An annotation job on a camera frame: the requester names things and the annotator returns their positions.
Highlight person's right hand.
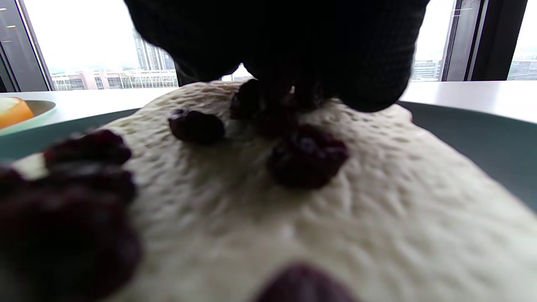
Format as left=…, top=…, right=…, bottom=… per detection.
left=124, top=0, right=430, bottom=113

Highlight dried cranberries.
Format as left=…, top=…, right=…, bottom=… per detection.
left=0, top=79, right=361, bottom=302

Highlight white toast slice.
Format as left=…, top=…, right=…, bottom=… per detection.
left=13, top=80, right=537, bottom=302
left=0, top=97, right=35, bottom=130

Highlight blue plate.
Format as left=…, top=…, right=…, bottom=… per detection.
left=0, top=101, right=537, bottom=214

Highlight light green plate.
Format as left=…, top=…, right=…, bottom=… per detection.
left=0, top=100, right=57, bottom=137

